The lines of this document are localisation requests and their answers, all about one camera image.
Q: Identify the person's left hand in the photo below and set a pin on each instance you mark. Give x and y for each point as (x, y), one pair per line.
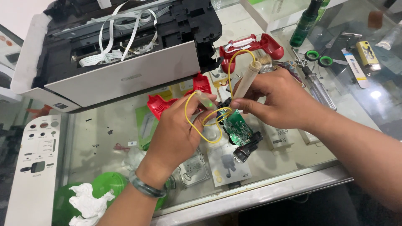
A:
(171, 138)

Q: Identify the person's right hand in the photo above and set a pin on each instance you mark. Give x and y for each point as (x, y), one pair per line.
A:
(282, 97)

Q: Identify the cream tester probe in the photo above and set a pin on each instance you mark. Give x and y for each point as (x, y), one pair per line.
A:
(248, 78)

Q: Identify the translucent tester probe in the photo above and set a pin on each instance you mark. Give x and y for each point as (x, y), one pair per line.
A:
(207, 102)

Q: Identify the green white accessory box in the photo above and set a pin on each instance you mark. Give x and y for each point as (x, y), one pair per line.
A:
(146, 125)

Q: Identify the patterned cloth pouch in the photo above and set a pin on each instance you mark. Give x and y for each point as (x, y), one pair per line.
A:
(290, 66)

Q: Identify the red controller front shell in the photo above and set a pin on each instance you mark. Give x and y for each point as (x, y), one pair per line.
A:
(157, 106)

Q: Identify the red controller shell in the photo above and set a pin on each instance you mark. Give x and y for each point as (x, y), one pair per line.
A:
(157, 106)
(270, 44)

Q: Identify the silver hard drive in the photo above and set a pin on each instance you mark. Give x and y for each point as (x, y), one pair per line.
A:
(194, 169)

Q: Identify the small bristle brush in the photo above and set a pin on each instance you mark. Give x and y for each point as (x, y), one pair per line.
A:
(265, 61)

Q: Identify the white charger box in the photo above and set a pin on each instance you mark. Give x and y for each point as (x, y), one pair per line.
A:
(281, 138)

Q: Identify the small metal clamp tool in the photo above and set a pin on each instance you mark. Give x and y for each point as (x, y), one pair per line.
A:
(298, 59)

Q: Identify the yellow white accessory packet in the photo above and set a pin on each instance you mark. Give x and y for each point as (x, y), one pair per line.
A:
(169, 91)

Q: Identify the green circuit board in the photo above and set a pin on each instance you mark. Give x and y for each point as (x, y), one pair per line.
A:
(238, 128)

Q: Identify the red controller back shell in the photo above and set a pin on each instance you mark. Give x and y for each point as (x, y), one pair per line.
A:
(270, 44)

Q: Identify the white card with black print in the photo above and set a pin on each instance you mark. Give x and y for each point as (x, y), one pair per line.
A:
(227, 171)

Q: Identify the white ribbon in shell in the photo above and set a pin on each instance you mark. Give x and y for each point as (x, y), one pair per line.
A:
(238, 45)

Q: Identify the dark green spray bottle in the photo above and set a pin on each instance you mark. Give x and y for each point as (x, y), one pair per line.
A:
(303, 26)

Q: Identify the open white black printer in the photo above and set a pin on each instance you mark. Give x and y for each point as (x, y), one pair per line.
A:
(125, 77)

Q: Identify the green plastic bowl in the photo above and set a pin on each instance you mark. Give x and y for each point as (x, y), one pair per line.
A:
(61, 204)
(110, 183)

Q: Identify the white blue paste tube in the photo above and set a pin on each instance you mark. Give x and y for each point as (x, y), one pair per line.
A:
(355, 69)

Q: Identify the white display box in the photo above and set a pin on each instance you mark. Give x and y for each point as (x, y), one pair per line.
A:
(267, 15)

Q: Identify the yellow black lighter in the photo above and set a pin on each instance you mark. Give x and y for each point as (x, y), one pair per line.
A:
(367, 54)

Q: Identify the light green bottle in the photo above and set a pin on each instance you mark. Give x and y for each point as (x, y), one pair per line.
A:
(323, 9)

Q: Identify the crumpled white tissue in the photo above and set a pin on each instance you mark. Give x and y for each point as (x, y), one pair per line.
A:
(88, 202)

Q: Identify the silver tube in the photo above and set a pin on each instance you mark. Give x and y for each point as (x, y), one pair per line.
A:
(389, 37)

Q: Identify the white printer control panel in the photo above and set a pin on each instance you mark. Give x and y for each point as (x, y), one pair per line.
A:
(33, 188)

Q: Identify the black controller inner frame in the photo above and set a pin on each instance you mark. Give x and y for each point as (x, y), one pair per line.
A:
(251, 147)

